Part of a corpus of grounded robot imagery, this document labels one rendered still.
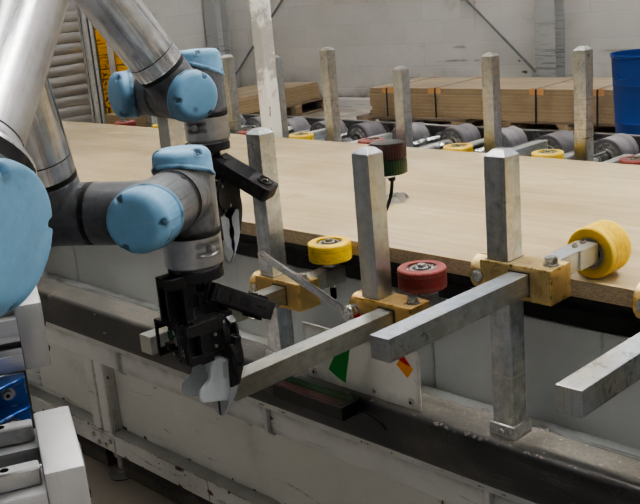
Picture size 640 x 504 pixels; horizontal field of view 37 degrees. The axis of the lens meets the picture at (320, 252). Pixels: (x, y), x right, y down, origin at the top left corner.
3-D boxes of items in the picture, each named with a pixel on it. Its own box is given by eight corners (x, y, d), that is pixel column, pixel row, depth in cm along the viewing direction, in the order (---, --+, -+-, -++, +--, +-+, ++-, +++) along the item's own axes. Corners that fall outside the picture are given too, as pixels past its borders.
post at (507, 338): (514, 474, 141) (504, 151, 128) (495, 467, 143) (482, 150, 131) (528, 465, 143) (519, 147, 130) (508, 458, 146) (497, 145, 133)
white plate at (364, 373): (420, 413, 151) (416, 353, 148) (305, 375, 169) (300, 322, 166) (422, 411, 151) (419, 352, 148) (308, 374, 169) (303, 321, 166)
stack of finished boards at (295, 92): (320, 97, 1063) (319, 81, 1058) (158, 134, 884) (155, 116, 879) (268, 96, 1110) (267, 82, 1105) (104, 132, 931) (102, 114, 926)
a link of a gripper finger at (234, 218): (214, 256, 172) (209, 206, 169) (243, 257, 169) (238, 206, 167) (205, 261, 169) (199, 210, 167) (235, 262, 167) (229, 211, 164)
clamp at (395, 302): (411, 340, 148) (409, 309, 147) (348, 323, 158) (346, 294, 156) (434, 329, 152) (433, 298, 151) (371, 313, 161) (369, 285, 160)
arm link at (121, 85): (129, 72, 144) (194, 63, 150) (101, 70, 153) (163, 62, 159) (136, 124, 146) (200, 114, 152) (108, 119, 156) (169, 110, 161)
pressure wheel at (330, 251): (357, 302, 175) (352, 242, 172) (313, 307, 175) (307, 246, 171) (353, 289, 182) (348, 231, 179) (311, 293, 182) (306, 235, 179)
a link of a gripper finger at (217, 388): (194, 427, 126) (186, 362, 124) (229, 411, 130) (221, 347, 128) (209, 433, 124) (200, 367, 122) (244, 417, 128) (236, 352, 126)
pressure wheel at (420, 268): (428, 342, 153) (424, 273, 150) (391, 332, 159) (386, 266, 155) (459, 327, 158) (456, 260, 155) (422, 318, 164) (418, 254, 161)
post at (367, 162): (387, 436, 159) (367, 149, 146) (372, 430, 161) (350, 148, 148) (401, 428, 161) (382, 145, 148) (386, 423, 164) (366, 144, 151)
